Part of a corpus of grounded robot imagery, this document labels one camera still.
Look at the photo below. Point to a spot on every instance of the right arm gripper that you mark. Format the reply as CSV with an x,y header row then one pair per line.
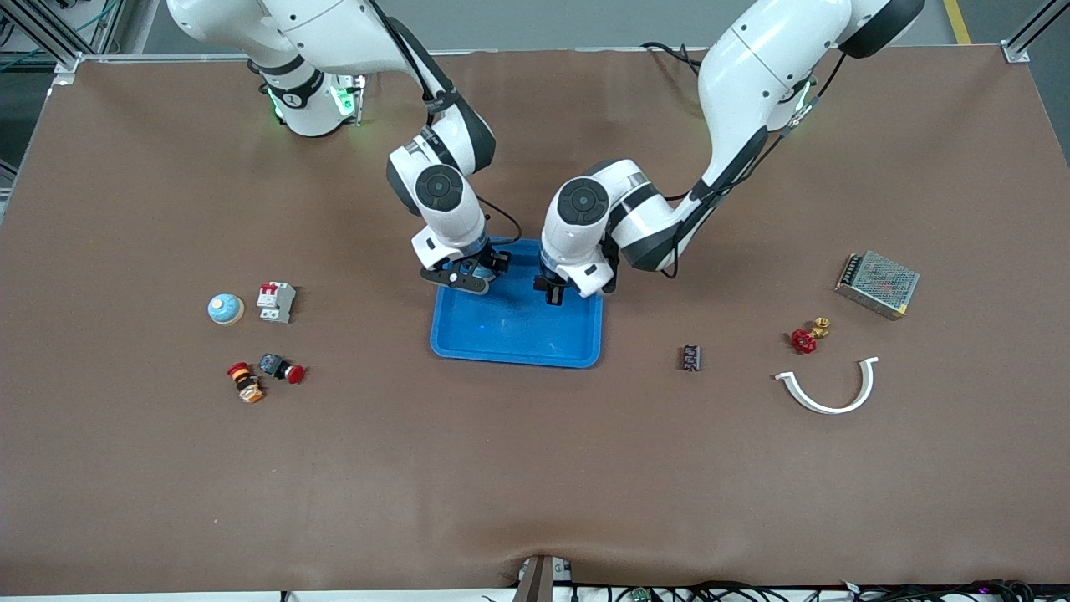
x,y
487,266

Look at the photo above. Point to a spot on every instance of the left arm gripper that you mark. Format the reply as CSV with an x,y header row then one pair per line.
x,y
552,290

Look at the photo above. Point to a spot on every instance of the blue service bell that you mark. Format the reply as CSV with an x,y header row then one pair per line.
x,y
224,309
478,273

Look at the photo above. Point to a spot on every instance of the black small terminal block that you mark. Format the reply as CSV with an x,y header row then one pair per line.
x,y
690,358

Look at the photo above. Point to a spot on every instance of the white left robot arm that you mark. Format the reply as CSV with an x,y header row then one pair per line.
x,y
752,75

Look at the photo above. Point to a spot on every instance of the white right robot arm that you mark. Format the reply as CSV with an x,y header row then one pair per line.
x,y
334,33

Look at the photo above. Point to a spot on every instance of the blue plastic tray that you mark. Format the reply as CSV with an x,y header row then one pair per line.
x,y
518,334

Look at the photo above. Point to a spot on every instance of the white red circuit breaker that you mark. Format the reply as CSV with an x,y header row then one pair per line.
x,y
276,303

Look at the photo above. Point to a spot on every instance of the red black emergency stop button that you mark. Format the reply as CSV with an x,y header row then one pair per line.
x,y
272,364

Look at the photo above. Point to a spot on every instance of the white curved plastic clamp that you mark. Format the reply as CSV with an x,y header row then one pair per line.
x,y
827,409

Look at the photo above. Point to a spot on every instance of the metal mesh power supply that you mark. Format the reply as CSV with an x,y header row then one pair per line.
x,y
878,283

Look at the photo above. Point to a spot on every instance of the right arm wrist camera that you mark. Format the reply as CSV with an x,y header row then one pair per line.
x,y
456,280

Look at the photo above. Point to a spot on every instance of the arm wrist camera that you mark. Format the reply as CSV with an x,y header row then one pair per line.
x,y
613,272
456,280

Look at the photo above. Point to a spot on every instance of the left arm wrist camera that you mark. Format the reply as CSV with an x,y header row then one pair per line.
x,y
613,272

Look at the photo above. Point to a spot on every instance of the orange red push button switch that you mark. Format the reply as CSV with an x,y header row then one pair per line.
x,y
247,385

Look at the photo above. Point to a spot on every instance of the grey table edge bracket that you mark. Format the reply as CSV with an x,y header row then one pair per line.
x,y
535,581

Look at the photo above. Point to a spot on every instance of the aluminium frame profile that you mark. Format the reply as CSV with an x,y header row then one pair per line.
x,y
65,60
1016,53

